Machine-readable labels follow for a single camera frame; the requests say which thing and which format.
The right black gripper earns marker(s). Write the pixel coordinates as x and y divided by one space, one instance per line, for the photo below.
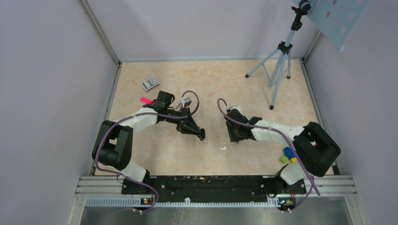
233 138

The grey tripod stand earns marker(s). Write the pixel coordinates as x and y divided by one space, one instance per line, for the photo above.
284 48

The perforated blue metal plate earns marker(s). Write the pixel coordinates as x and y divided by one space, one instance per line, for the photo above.
334 18

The blue block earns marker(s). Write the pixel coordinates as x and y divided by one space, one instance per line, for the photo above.
288 153

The black round charging case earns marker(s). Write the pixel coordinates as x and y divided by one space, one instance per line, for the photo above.
202 134

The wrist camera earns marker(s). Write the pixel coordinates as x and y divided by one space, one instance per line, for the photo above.
185 102
238 108

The grey card box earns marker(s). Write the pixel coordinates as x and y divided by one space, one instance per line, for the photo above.
150 83

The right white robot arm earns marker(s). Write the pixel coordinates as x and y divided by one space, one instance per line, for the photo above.
315 151

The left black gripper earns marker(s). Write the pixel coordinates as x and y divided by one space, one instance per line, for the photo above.
187 125

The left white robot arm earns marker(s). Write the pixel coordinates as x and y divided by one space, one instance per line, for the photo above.
112 151

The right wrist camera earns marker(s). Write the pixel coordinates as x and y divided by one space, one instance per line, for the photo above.
238 108

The pink marker strip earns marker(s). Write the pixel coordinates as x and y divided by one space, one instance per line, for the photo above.
146 101

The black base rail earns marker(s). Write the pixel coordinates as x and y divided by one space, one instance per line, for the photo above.
214 189

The green cube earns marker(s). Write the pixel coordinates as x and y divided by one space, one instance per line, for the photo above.
284 159

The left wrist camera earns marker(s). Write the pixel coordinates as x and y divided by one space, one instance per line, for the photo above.
185 102

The white comb cable duct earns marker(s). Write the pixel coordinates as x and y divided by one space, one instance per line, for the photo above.
138 202

